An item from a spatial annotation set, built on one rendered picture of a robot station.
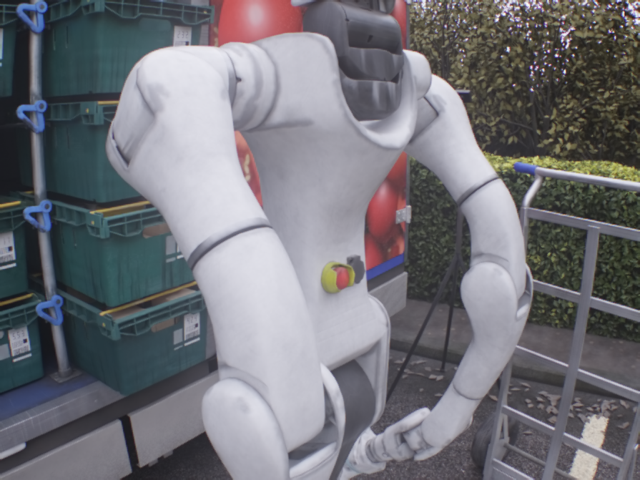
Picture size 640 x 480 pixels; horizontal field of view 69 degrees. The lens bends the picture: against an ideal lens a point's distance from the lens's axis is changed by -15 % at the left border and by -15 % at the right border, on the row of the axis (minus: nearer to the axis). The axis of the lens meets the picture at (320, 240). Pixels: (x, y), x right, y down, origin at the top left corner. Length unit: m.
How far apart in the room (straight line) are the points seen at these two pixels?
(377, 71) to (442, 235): 3.07
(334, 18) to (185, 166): 0.25
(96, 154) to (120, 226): 0.19
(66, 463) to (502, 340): 1.25
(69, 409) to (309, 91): 1.21
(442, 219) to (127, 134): 3.28
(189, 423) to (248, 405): 1.49
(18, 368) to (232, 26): 1.25
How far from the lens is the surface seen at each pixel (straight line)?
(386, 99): 0.61
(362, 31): 0.61
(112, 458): 1.73
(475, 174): 0.78
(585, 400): 2.94
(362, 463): 1.08
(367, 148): 0.58
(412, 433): 0.97
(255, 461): 0.43
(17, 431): 1.51
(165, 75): 0.47
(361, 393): 0.78
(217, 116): 0.47
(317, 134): 0.57
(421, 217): 3.68
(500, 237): 0.77
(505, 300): 0.77
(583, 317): 1.74
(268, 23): 1.95
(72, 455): 1.64
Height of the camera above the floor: 1.38
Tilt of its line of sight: 13 degrees down
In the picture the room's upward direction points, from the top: straight up
